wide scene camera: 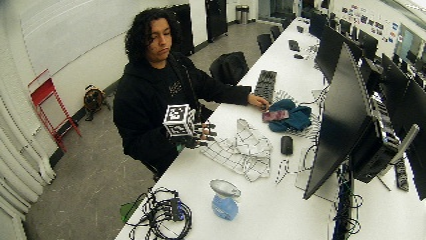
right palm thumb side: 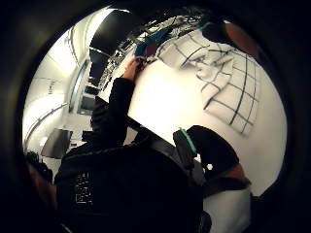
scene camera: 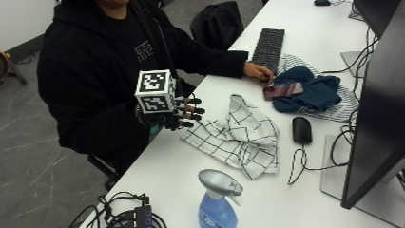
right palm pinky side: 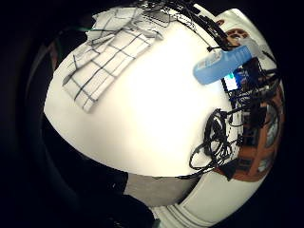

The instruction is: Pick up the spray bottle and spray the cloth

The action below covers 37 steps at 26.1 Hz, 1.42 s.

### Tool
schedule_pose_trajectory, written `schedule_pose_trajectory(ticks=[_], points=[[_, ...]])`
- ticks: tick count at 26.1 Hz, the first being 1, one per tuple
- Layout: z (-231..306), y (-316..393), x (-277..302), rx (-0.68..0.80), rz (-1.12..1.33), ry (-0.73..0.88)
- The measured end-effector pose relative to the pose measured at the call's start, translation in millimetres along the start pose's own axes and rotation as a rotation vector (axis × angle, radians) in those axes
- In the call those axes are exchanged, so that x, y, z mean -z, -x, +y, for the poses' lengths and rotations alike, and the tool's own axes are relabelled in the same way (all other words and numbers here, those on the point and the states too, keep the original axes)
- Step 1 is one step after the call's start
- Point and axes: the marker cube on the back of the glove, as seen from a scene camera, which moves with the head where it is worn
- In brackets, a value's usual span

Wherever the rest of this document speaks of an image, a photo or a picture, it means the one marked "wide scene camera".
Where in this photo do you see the grey trash bin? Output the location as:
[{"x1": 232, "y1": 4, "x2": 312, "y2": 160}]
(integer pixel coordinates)
[{"x1": 234, "y1": 4, "x2": 250, "y2": 25}]

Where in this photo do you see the black cabinet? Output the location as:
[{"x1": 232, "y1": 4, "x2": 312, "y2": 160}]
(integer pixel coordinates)
[{"x1": 204, "y1": 0, "x2": 229, "y2": 43}]

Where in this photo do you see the teal cloth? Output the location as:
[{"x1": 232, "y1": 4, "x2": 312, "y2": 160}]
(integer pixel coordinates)
[{"x1": 266, "y1": 99, "x2": 314, "y2": 133}]

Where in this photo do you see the white checked cloth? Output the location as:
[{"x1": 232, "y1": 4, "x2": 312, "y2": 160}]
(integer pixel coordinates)
[{"x1": 198, "y1": 118, "x2": 274, "y2": 182}]

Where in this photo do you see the black and white striped cable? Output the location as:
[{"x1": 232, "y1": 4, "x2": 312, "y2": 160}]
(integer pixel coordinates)
[{"x1": 273, "y1": 158, "x2": 293, "y2": 185}]

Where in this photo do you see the black keyboard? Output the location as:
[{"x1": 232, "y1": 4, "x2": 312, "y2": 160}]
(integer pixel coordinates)
[{"x1": 253, "y1": 69, "x2": 278, "y2": 103}]

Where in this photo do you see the large black monitor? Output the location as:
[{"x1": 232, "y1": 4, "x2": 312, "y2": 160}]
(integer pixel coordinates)
[{"x1": 302, "y1": 43, "x2": 375, "y2": 201}]

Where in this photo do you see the black computer mouse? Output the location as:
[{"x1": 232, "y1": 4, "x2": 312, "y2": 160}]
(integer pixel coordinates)
[{"x1": 280, "y1": 135, "x2": 296, "y2": 156}]

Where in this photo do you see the the person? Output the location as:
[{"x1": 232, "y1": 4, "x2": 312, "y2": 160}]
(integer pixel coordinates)
[{"x1": 112, "y1": 7, "x2": 253, "y2": 176}]

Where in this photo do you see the black cable bundle with hub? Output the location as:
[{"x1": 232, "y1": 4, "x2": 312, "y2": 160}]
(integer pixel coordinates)
[{"x1": 125, "y1": 186, "x2": 194, "y2": 240}]

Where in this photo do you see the black desktop computer box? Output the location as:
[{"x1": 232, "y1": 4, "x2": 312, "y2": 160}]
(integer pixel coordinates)
[{"x1": 350, "y1": 96, "x2": 402, "y2": 184}]

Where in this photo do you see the green object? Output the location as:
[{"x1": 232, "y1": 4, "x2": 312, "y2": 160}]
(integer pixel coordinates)
[{"x1": 119, "y1": 201, "x2": 141, "y2": 224}]

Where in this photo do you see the white marker cube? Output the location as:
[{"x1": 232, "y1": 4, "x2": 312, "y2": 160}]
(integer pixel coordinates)
[{"x1": 161, "y1": 103, "x2": 197, "y2": 138}]

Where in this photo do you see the small black office chair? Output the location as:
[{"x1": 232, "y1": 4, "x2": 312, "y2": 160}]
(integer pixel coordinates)
[{"x1": 256, "y1": 33, "x2": 274, "y2": 56}]

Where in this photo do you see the red folding step stool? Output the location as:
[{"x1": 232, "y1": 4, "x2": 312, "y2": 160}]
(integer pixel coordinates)
[{"x1": 28, "y1": 69, "x2": 83, "y2": 153}]

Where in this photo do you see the brown backpack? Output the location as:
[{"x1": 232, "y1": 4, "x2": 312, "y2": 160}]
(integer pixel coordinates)
[{"x1": 81, "y1": 84, "x2": 112, "y2": 122}]

